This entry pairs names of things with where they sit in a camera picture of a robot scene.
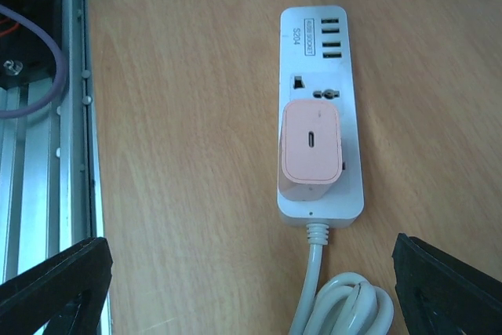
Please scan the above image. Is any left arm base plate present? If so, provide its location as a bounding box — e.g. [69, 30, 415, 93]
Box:
[1, 0, 62, 89]

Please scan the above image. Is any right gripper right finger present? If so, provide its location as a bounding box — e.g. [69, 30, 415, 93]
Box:
[392, 233, 501, 334]

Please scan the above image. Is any white power strip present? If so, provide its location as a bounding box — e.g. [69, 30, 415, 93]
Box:
[277, 5, 364, 228]

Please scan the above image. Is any white power strip cable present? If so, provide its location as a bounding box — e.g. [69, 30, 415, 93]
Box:
[288, 223, 395, 335]

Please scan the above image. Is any pink charger plug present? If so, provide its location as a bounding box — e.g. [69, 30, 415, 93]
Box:
[278, 99, 343, 202]

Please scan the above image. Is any aluminium rail frame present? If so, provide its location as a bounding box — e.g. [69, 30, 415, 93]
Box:
[0, 0, 115, 335]

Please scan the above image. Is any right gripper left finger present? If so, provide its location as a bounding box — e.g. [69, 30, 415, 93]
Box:
[1, 237, 113, 334]

